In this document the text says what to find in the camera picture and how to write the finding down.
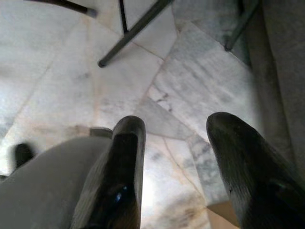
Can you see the cardboard box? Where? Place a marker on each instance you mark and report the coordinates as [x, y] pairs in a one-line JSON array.
[[221, 214]]

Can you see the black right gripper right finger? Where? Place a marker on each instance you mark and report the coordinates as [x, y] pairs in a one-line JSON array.
[[250, 171]]

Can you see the grey robot leg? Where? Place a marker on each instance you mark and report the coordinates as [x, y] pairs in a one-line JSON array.
[[47, 186]]

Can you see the black folding chair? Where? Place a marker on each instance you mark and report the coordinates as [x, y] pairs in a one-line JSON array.
[[240, 26]]

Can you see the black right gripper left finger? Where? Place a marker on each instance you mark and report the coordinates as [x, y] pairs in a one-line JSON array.
[[119, 179]]

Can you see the black robot foot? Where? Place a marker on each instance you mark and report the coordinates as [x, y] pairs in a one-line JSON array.
[[22, 155]]

